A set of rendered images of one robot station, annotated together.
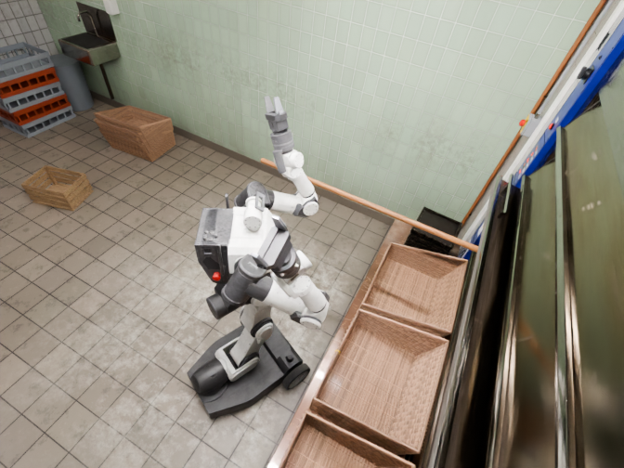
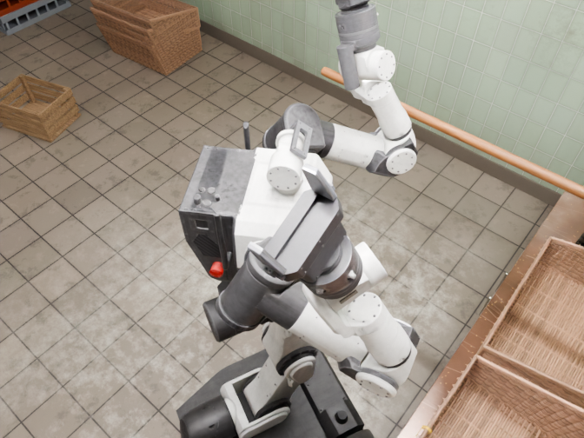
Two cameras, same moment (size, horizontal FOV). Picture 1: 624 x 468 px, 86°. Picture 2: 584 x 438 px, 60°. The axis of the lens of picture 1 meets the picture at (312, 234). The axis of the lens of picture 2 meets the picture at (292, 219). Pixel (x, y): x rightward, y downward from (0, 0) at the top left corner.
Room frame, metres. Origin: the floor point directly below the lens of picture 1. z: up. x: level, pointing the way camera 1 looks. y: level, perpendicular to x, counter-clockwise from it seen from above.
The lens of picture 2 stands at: (0.19, -0.02, 2.17)
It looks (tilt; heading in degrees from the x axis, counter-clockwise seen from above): 50 degrees down; 19
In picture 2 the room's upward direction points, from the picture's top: straight up
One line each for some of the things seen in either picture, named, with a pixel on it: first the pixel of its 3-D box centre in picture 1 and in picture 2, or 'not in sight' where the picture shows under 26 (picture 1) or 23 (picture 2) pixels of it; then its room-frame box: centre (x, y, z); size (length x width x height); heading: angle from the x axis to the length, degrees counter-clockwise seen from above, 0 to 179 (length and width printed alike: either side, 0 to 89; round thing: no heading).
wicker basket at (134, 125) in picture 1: (136, 122); (147, 13); (3.09, 2.07, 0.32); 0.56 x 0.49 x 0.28; 77
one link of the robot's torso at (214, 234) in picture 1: (240, 248); (262, 222); (0.86, 0.29, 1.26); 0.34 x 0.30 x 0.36; 10
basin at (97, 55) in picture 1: (94, 58); not in sight; (3.62, 2.69, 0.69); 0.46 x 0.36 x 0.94; 69
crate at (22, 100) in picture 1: (23, 90); not in sight; (3.27, 3.39, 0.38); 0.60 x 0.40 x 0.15; 157
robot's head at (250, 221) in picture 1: (253, 214); (287, 163); (0.87, 0.23, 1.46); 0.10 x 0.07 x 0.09; 10
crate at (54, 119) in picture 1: (38, 115); (23, 3); (3.28, 3.39, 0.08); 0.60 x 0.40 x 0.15; 161
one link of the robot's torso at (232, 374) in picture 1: (237, 357); (255, 401); (0.79, 0.33, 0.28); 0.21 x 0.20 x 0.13; 135
